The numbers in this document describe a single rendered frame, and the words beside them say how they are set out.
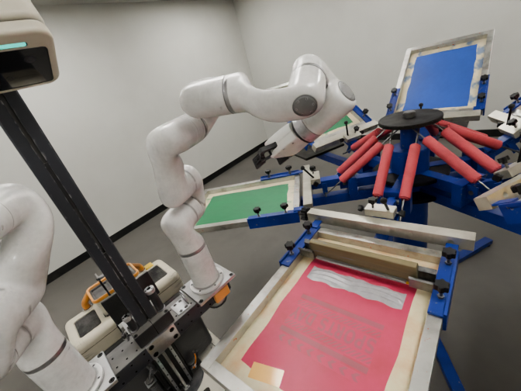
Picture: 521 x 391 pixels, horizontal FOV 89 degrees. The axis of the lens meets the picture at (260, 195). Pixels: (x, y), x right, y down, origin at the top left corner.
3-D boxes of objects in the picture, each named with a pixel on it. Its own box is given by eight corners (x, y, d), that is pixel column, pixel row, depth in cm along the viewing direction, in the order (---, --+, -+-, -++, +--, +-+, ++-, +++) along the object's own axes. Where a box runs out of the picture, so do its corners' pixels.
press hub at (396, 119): (436, 320, 175) (449, 119, 116) (374, 299, 201) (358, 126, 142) (446, 279, 201) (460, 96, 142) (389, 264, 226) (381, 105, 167)
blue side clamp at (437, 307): (446, 331, 79) (446, 316, 76) (426, 324, 82) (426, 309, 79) (457, 265, 98) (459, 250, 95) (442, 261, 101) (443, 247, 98)
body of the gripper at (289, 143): (312, 113, 68) (286, 138, 76) (286, 113, 61) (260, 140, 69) (326, 138, 66) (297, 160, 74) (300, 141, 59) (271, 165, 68)
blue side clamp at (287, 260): (291, 276, 115) (288, 264, 112) (281, 272, 118) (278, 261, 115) (322, 235, 134) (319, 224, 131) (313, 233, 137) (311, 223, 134)
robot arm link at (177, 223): (170, 259, 87) (150, 219, 80) (191, 234, 98) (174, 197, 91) (195, 259, 83) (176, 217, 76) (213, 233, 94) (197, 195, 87)
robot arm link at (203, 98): (162, 157, 69) (190, 140, 81) (236, 150, 62) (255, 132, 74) (137, 92, 61) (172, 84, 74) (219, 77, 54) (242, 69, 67)
